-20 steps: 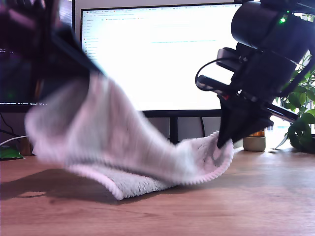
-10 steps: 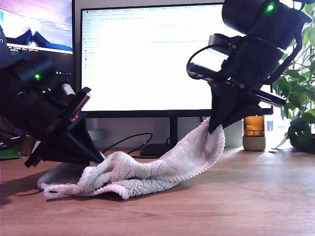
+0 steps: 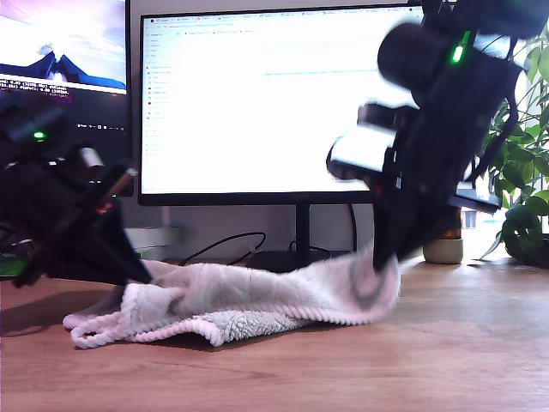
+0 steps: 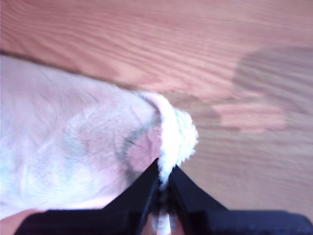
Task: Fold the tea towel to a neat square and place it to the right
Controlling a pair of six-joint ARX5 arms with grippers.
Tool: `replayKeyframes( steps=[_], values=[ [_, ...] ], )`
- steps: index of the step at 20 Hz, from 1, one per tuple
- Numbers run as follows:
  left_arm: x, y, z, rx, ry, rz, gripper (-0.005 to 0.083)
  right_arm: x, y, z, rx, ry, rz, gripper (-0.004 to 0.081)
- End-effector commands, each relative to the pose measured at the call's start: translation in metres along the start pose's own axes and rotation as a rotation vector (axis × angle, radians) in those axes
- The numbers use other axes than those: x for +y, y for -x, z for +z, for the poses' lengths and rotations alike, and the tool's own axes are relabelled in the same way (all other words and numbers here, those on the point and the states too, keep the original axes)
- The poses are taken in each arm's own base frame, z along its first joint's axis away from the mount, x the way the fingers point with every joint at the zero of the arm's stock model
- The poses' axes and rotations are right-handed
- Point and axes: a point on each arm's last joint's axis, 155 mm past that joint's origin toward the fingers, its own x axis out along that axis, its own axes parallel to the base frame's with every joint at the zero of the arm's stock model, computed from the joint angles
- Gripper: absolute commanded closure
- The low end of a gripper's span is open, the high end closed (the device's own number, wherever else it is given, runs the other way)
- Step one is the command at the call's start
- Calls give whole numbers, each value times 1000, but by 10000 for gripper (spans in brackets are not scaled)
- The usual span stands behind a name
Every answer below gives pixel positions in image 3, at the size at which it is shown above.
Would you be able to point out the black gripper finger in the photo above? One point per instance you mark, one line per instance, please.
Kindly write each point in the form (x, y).
(116, 249)
(64, 266)
(424, 238)
(388, 236)

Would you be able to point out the white fluffy tea towel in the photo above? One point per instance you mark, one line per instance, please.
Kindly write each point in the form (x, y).
(257, 296)

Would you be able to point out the amber glass lamp grey base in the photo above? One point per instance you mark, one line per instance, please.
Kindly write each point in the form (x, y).
(444, 251)

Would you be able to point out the long white box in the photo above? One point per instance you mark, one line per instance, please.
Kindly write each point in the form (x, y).
(158, 236)

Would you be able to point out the green leafy house plant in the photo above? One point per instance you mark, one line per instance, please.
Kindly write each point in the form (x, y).
(523, 232)

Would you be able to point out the large monitor with white screen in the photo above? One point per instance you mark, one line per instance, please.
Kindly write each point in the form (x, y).
(257, 129)

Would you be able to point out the monitor with dark screen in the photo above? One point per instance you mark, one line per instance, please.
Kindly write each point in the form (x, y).
(64, 64)

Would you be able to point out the arm grey camera box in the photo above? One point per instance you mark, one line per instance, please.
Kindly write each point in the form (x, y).
(91, 156)
(381, 115)

